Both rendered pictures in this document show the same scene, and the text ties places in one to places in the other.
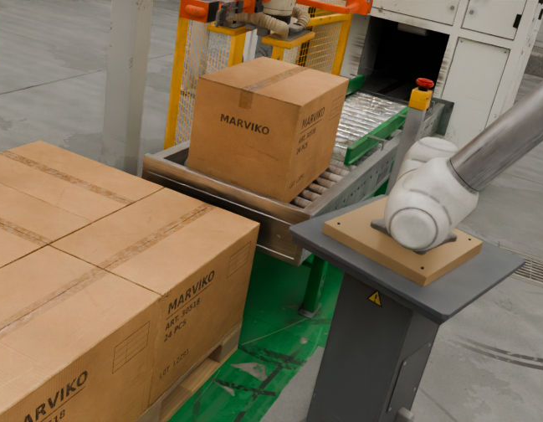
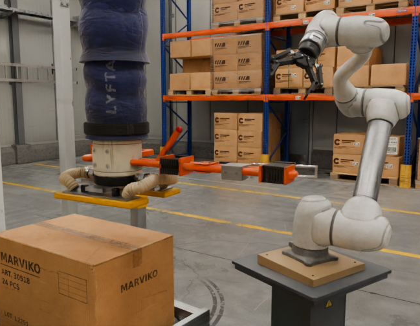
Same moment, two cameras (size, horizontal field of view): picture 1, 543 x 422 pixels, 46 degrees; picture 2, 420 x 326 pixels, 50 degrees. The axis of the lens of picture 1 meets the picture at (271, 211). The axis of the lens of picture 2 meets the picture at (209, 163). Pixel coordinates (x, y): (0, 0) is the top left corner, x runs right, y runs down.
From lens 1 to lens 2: 2.17 m
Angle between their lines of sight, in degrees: 71
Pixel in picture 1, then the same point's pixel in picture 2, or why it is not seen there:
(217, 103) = (116, 278)
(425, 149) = (324, 202)
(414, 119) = (142, 215)
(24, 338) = not seen: outside the picture
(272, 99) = (155, 243)
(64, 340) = not seen: outside the picture
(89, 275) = not seen: outside the picture
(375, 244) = (334, 270)
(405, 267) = (356, 266)
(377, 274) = (360, 279)
